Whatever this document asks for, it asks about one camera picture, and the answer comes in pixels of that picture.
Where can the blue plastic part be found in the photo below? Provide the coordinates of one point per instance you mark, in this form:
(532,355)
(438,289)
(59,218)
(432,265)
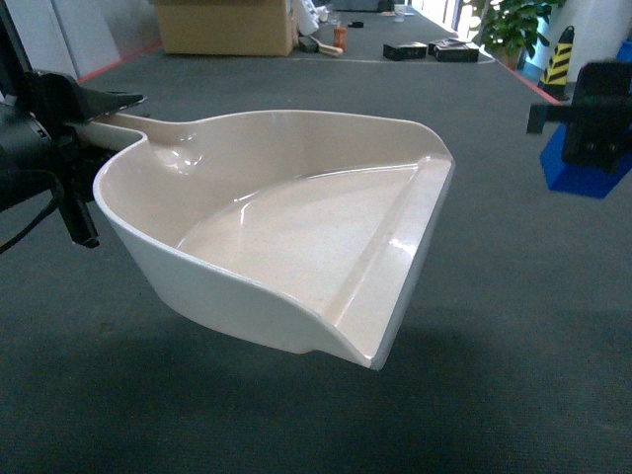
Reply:
(590,182)

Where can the yellow black traffic cone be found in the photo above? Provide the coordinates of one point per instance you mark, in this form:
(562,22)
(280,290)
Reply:
(553,80)

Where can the beige plastic dustpan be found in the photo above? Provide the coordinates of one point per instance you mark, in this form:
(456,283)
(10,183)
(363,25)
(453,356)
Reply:
(300,231)

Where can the hand brush wooden handle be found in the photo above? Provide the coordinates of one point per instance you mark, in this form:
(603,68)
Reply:
(311,45)

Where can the potted green plant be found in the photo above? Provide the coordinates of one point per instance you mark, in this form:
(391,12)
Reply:
(510,27)

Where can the black box left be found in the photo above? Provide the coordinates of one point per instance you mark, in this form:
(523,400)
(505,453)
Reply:
(405,51)

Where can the large cardboard box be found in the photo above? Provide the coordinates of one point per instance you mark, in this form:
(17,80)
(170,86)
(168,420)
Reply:
(242,28)

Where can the black box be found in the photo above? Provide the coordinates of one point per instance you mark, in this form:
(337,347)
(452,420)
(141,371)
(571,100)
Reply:
(453,51)
(405,51)

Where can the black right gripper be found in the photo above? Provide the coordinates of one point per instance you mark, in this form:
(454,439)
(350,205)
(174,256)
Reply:
(597,122)

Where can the white paper cup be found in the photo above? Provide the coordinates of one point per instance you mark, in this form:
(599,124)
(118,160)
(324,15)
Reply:
(399,12)

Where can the black box right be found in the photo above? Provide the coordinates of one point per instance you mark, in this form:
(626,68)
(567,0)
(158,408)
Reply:
(453,51)

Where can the orange can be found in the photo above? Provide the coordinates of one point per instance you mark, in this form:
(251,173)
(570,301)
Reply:
(340,38)

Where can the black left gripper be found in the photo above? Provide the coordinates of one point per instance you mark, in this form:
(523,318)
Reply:
(39,152)

